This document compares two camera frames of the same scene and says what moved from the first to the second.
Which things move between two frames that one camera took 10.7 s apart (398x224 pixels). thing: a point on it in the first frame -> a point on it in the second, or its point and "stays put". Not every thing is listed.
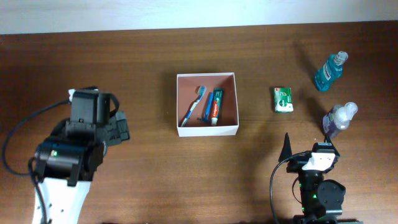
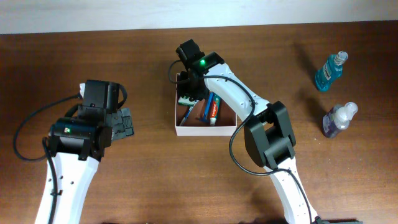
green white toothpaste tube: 217,98 stays put
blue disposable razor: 207,119 stays put
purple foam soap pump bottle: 339,117 stays put
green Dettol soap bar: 282,99 -> 186,101
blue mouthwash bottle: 331,70 stays put
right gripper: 296,163 -> 184,86
